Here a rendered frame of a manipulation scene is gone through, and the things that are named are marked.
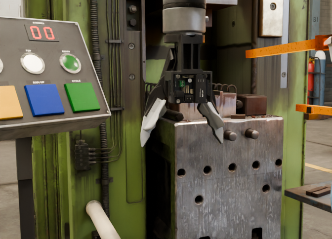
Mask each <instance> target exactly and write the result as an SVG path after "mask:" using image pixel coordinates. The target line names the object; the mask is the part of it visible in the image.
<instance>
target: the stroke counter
mask: <svg viewBox="0 0 332 239"><path fill-rule="evenodd" d="M30 28H31V31H32V32H33V29H32V28H37V27H36V26H31V27H30ZM45 29H50V31H51V33H46V30H45ZM37 30H38V32H33V33H32V34H33V37H34V38H36V39H41V35H40V33H39V29H38V28H37ZM44 32H45V33H46V34H45V35H46V38H48V36H47V34H52V30H51V28H49V27H45V28H44ZM34 33H38V34H39V36H40V38H39V37H35V35H34ZM52 37H53V38H48V39H50V40H53V39H54V35H53V34H52Z"/></svg>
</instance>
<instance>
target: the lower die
mask: <svg viewBox="0 0 332 239"><path fill-rule="evenodd" d="M215 99H216V107H217V110H218V112H219V114H220V117H221V118H230V117H231V114H236V93H230V92H223V91H220V96H215ZM165 100H166V103H165V106H166V108H167V97H165ZM197 105H198V104H196V103H181V104H173V103H170V102H169V106H170V110H173V111H177V112H181V113H182V114H183V116H184V119H183V120H195V119H206V117H203V116H202V114H200V113H199V111H198V110H197Z"/></svg>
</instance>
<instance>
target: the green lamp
mask: <svg viewBox="0 0 332 239"><path fill-rule="evenodd" d="M62 62H63V65H64V66H65V67H66V68H67V69H68V70H70V71H76V70H77V69H78V68H79V63H78V61H77V60H76V59H75V58H74V57H73V56H70V55H66V56H64V57H63V59H62Z"/></svg>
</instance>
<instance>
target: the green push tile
mask: <svg viewBox="0 0 332 239"><path fill-rule="evenodd" d="M64 87H65V90H66V93H67V96H68V99H69V101H70V104H71V107H72V110H73V113H79V112H89V111H99V110H100V106H99V103H98V100H97V97H96V95H95V92H94V89H93V86H92V83H90V82H85V83H66V84H64Z"/></svg>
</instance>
